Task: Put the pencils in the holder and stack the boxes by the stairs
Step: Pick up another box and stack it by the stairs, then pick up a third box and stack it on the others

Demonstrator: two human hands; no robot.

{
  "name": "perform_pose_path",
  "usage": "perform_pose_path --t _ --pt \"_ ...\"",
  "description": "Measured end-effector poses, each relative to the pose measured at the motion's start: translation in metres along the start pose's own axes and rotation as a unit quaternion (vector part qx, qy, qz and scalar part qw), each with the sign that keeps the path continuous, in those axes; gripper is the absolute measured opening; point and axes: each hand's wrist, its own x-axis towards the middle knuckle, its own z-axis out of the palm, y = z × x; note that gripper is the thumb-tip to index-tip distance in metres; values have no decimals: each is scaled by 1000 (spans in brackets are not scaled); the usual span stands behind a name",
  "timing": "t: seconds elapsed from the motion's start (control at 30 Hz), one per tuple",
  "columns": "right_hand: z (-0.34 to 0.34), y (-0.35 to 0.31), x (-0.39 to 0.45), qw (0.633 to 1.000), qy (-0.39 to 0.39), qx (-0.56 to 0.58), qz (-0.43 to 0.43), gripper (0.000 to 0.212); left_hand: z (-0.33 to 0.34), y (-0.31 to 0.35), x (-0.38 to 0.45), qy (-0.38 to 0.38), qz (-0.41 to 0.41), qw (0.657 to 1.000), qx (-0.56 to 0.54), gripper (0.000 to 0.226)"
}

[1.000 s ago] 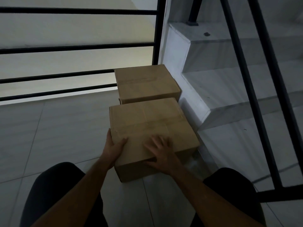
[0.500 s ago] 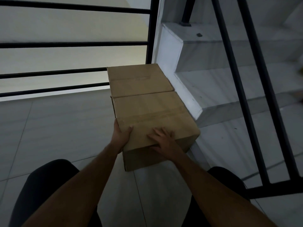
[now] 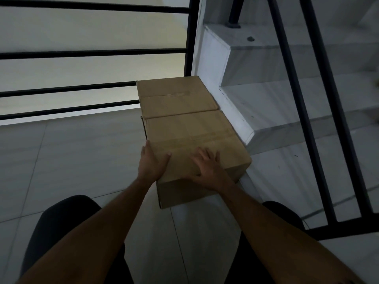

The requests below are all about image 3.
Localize person's right hand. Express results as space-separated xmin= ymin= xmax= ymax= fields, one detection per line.
xmin=183 ymin=147 xmax=235 ymax=192

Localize person's left hand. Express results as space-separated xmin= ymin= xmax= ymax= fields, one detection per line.
xmin=137 ymin=140 xmax=172 ymax=187

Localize cube-shaped cardboard box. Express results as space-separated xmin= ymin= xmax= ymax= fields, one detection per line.
xmin=141 ymin=110 xmax=253 ymax=209

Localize cardboard box with glossy tape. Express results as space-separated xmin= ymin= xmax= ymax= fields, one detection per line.
xmin=136 ymin=76 xmax=220 ymax=119

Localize person's right forearm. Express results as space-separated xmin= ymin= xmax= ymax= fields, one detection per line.
xmin=219 ymin=183 xmax=365 ymax=284

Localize person's left forearm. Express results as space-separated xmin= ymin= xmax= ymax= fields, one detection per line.
xmin=16 ymin=177 xmax=158 ymax=284

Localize black trousers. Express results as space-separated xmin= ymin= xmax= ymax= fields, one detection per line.
xmin=19 ymin=195 xmax=306 ymax=284

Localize black vertical-bar stair railing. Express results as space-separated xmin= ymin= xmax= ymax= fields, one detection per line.
xmin=226 ymin=0 xmax=379 ymax=241

